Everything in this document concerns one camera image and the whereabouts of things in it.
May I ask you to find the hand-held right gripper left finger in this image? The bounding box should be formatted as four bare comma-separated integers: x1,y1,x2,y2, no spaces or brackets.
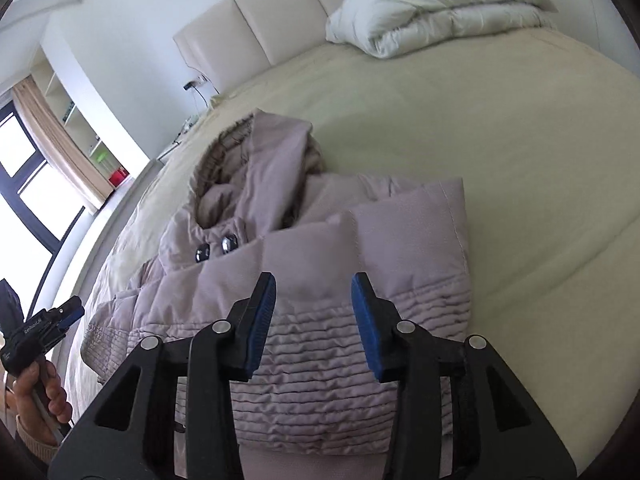
47,271,277,480

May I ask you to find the mauve quilted hooded jacket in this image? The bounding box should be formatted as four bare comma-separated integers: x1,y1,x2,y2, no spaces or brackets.
80,107,473,458

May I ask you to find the black framed window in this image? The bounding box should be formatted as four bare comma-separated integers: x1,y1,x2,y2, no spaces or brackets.
0,100,86,271

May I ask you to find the beige curtain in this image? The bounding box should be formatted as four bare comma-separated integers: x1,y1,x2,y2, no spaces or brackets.
11,77,113,211

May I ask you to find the person's left hand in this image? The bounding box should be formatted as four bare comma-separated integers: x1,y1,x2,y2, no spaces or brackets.
5,360,74,448

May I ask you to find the person's left forearm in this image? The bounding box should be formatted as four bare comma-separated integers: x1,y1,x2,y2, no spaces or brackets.
0,412,62,466

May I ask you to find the white folded duvet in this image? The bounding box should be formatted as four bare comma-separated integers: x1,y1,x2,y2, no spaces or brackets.
326,0,560,58

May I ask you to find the cream padded headboard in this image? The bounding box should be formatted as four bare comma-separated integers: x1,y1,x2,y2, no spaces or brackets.
172,0,401,96

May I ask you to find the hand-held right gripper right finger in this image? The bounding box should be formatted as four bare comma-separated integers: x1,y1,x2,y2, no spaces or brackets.
351,272,581,480

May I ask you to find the bed with cream blanket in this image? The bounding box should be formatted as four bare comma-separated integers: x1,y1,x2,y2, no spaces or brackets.
65,25,640,480

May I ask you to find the white open shelf unit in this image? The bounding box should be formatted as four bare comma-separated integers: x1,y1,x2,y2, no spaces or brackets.
30,57,151,196

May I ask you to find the black charging cable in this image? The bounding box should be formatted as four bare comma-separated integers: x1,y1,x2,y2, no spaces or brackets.
194,86,221,110

